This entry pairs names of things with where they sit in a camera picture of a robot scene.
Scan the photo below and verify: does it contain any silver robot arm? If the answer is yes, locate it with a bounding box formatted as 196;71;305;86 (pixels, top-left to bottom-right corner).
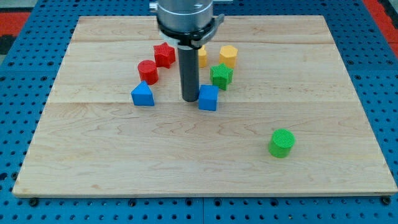
149;0;224;50

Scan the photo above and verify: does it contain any blue cube block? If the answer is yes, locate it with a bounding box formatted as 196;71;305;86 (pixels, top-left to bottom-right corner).
198;85;219;111

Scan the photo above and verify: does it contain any green star block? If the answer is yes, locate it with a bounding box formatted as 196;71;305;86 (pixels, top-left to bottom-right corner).
210;63;233;91

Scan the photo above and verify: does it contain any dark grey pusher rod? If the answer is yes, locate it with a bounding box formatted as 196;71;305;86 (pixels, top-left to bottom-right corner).
178;47;199;102

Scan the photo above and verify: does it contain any blue triangle block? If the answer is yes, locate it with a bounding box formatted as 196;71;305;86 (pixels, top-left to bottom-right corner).
131;80;155;106

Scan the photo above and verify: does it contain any yellow block behind rod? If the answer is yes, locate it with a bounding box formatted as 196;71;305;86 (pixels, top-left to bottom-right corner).
198;45;208;68

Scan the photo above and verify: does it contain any yellow hexagon block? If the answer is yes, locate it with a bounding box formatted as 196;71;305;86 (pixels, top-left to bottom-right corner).
219;45;238;68

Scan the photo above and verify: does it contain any red cylinder block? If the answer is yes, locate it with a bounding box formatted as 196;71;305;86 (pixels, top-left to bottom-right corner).
137;60;159;85

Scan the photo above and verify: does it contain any red star block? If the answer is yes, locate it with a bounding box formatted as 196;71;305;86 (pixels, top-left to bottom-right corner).
153;42;176;68

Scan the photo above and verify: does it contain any green cylinder block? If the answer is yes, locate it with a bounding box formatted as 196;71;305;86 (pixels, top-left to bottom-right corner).
268;129;295;158

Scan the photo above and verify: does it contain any wooden board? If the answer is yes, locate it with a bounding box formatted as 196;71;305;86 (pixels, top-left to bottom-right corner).
13;16;397;198

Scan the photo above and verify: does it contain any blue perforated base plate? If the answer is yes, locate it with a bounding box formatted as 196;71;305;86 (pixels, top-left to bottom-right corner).
1;0;397;223

